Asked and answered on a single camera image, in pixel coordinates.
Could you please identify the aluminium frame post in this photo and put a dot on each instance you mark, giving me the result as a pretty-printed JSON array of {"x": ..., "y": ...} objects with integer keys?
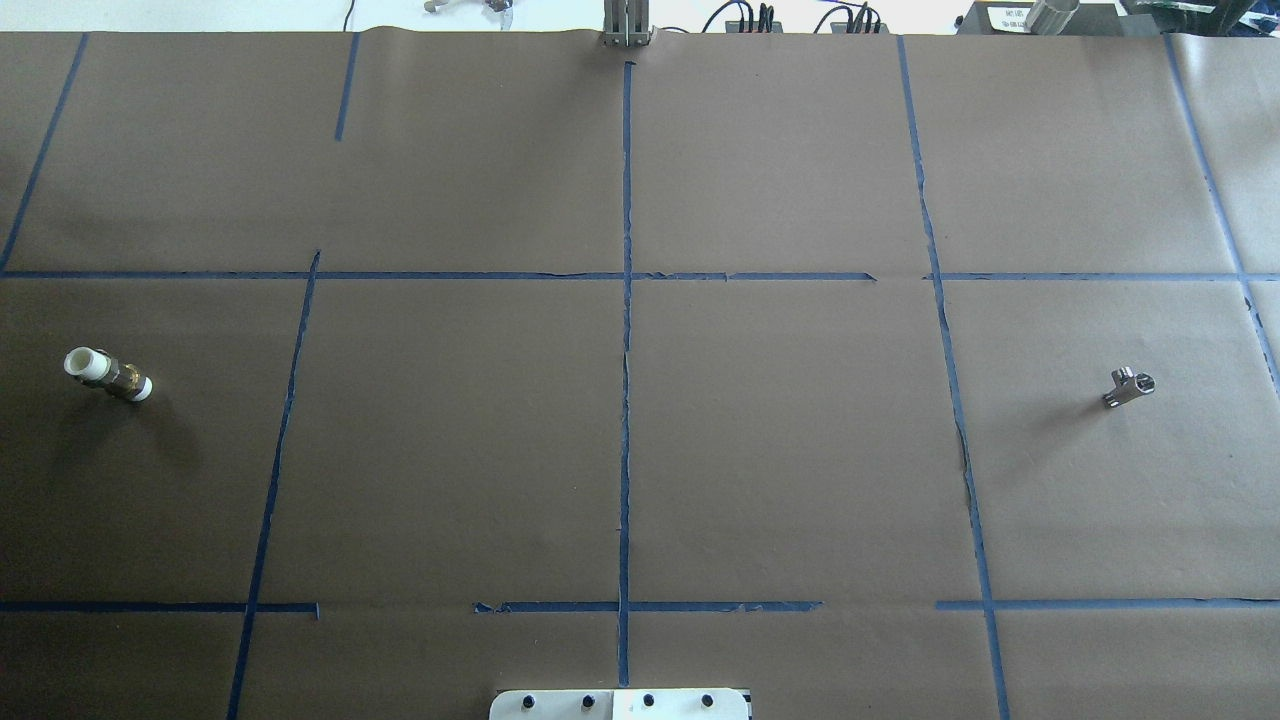
[{"x": 626, "y": 23}]

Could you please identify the reacher grabber stick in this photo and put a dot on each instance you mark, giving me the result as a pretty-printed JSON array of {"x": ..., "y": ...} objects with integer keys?
[{"x": 489, "y": 11}]

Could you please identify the chrome metal tee fitting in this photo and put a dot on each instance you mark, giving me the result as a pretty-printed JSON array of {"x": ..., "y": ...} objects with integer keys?
[{"x": 1128, "y": 384}]

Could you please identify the grey box with label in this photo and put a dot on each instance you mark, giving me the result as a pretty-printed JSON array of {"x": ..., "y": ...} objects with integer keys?
[{"x": 1006, "y": 18}]

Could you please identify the white and brass PPR valve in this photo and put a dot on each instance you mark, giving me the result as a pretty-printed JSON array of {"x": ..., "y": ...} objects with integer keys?
[{"x": 96, "y": 368}]

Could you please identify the black cable connector box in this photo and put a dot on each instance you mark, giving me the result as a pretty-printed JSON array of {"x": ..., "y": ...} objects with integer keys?
[
  {"x": 752, "y": 19},
  {"x": 862, "y": 19}
]

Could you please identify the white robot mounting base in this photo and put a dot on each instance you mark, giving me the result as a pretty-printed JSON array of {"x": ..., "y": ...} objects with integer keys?
[{"x": 623, "y": 703}]

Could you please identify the metal cup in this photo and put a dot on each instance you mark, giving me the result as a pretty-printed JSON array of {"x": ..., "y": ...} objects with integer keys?
[{"x": 1050, "y": 17}]

